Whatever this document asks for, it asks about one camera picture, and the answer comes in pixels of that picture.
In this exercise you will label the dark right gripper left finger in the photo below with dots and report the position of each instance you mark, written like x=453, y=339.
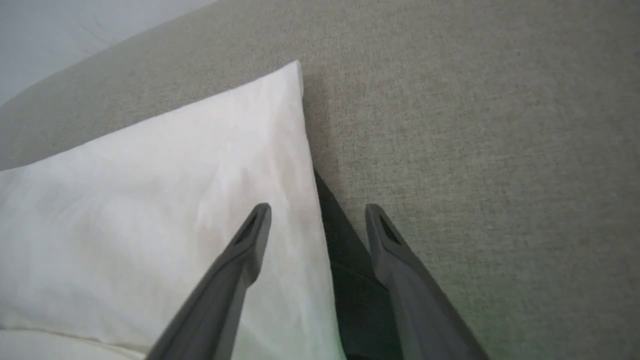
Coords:
x=225, y=300

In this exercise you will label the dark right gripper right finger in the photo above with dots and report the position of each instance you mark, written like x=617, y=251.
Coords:
x=420, y=310

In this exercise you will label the white and black shirt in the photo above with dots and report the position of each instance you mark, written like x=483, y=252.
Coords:
x=150, y=200

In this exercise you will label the grey-green fabric sofa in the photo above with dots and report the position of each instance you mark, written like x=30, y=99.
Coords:
x=475, y=125

